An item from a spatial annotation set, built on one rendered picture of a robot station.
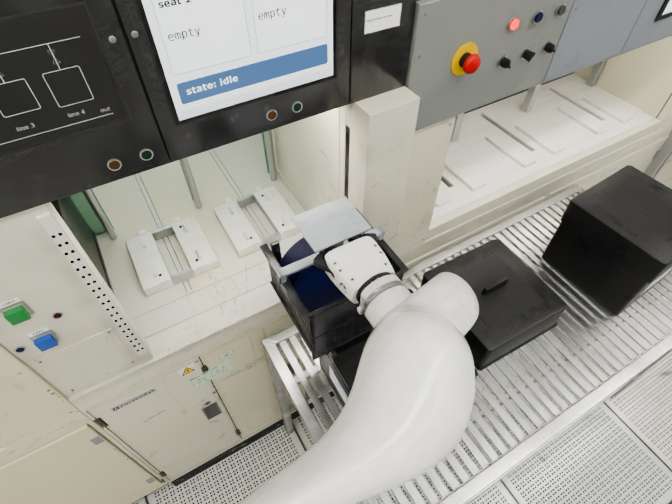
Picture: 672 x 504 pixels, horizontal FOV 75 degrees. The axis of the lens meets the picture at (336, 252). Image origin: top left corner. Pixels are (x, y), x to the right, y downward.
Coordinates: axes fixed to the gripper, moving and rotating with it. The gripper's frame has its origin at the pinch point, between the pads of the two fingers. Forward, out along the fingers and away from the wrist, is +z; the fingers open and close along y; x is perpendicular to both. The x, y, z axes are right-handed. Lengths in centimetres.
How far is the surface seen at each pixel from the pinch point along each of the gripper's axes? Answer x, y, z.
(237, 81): 25.6, -8.8, 15.0
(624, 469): -125, 94, -67
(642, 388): -125, 129, -49
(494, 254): -39, 55, -1
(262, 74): 25.6, -4.4, 15.1
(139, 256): -35, -37, 47
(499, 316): -39, 41, -17
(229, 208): -34, -8, 51
